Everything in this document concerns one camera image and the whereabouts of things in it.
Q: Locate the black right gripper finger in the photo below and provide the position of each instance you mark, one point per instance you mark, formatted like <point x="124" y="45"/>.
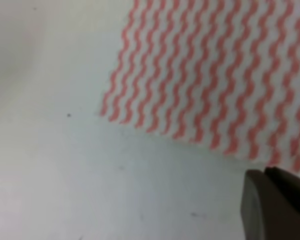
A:
<point x="270" y="205"/>

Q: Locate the pink white wavy striped towel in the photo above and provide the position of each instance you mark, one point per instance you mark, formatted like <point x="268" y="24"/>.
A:
<point x="221" y="74"/>

